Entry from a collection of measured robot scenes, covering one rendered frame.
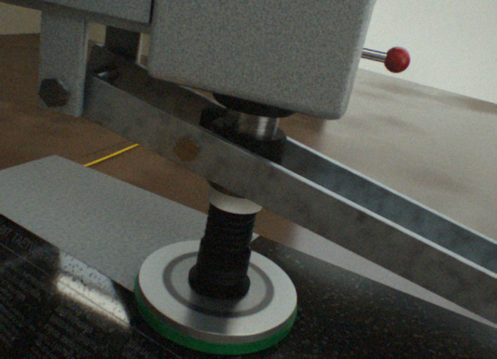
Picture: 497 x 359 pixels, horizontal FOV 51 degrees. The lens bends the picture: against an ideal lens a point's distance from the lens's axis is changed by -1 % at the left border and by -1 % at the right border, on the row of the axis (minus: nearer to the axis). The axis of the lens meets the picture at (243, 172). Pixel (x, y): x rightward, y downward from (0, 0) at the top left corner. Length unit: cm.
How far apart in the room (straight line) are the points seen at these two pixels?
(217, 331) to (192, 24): 34
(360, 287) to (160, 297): 32
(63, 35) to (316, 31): 26
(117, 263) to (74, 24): 35
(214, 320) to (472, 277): 29
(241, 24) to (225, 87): 6
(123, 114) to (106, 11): 12
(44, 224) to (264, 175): 41
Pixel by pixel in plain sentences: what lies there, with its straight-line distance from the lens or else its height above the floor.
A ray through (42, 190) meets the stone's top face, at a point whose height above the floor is 82.
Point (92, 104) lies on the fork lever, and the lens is 61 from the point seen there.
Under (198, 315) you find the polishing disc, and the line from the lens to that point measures 65.
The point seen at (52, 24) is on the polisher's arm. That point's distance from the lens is 59.
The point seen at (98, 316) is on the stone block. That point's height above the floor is 79.
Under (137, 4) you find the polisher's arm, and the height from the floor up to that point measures 119.
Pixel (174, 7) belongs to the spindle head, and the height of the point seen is 120.
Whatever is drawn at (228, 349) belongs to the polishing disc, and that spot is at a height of 83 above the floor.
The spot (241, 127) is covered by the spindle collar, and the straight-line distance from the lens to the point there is 59.
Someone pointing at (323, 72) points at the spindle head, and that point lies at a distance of 48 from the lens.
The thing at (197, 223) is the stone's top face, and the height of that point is 82.
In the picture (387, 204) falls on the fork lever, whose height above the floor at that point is 100.
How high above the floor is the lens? 124
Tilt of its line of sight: 21 degrees down
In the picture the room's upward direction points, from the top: 11 degrees clockwise
